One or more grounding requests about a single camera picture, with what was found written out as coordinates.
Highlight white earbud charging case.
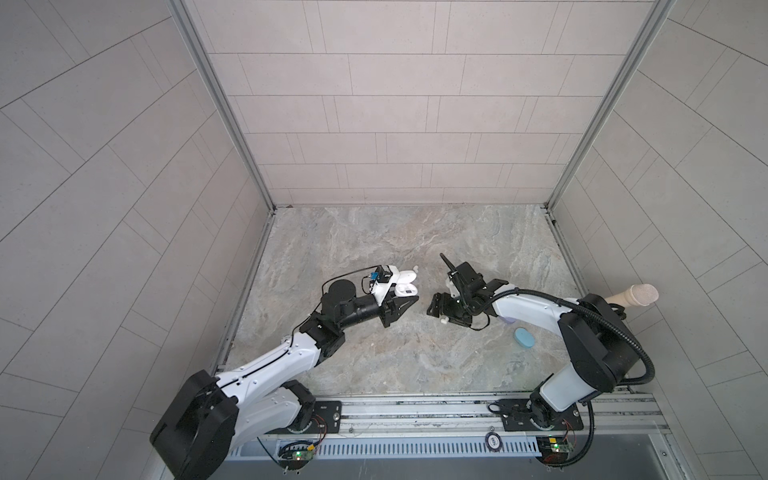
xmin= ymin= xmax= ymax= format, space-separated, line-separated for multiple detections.
xmin=392 ymin=270 xmax=418 ymax=298

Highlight light blue earbud charging case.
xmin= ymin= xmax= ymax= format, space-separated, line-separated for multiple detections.
xmin=514 ymin=328 xmax=536 ymax=349

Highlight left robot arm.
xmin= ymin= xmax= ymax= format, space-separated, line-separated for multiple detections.
xmin=150 ymin=266 xmax=419 ymax=479

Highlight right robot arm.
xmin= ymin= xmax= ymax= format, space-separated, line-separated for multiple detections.
xmin=427 ymin=259 xmax=659 ymax=426

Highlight left green circuit board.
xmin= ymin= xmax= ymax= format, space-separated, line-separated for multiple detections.
xmin=277 ymin=440 xmax=318 ymax=471

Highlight green circuit board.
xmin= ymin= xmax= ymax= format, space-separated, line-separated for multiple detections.
xmin=536 ymin=436 xmax=573 ymax=465
xmin=277 ymin=440 xmax=318 ymax=471

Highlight right green circuit board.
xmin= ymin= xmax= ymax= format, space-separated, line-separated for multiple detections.
xmin=536 ymin=436 xmax=573 ymax=465

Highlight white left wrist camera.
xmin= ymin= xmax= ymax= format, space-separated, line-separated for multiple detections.
xmin=369 ymin=265 xmax=400 ymax=306

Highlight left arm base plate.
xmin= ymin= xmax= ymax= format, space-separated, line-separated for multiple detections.
xmin=268 ymin=401 xmax=343 ymax=435

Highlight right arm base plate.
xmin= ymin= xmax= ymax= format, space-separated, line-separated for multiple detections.
xmin=487 ymin=398 xmax=584 ymax=432

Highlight beige wooden handle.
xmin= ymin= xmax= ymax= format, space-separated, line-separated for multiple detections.
xmin=605 ymin=284 xmax=659 ymax=308

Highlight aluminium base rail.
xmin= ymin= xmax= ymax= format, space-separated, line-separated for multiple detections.
xmin=331 ymin=390 xmax=669 ymax=437

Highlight aluminium corner frame post left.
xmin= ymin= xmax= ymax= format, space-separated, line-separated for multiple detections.
xmin=166 ymin=0 xmax=276 ymax=212

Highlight aluminium corner frame post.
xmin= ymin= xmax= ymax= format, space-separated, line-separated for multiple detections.
xmin=166 ymin=0 xmax=276 ymax=212
xmin=545 ymin=0 xmax=676 ymax=210

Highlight aluminium corner frame post right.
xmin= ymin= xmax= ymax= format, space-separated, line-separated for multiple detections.
xmin=545 ymin=0 xmax=676 ymax=210

